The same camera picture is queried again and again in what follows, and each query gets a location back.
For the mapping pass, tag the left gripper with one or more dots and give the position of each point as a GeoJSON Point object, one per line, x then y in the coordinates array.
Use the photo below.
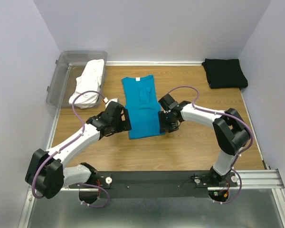
{"type": "Point", "coordinates": [125, 125]}

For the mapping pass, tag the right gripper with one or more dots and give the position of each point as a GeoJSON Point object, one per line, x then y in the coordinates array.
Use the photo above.
{"type": "Point", "coordinates": [162, 125]}

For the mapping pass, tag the blue t shirt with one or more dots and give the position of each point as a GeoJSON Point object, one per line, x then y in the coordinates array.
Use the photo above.
{"type": "Point", "coordinates": [142, 106]}

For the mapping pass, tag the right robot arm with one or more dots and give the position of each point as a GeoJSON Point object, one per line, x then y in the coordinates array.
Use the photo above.
{"type": "Point", "coordinates": [231, 132]}

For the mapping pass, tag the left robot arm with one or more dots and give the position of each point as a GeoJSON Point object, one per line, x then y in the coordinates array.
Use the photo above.
{"type": "Point", "coordinates": [48, 171]}

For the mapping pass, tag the white t shirt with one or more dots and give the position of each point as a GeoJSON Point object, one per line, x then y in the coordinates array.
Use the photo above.
{"type": "Point", "coordinates": [90, 80]}

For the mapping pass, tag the clear plastic bin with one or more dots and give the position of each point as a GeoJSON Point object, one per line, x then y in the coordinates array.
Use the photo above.
{"type": "Point", "coordinates": [68, 67]}

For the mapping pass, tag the folded black t shirt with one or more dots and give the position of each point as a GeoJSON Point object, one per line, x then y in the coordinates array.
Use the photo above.
{"type": "Point", "coordinates": [224, 73]}

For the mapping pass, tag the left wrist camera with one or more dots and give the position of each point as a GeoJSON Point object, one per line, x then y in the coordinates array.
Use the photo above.
{"type": "Point", "coordinates": [107, 101]}

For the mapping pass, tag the white table edge rail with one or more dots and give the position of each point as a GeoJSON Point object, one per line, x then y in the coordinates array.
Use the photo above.
{"type": "Point", "coordinates": [154, 63]}

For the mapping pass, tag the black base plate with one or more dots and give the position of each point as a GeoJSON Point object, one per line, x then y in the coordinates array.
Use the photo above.
{"type": "Point", "coordinates": [154, 184]}

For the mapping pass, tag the aluminium frame rail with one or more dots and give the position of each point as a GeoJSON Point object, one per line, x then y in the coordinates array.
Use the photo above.
{"type": "Point", "coordinates": [247, 179]}

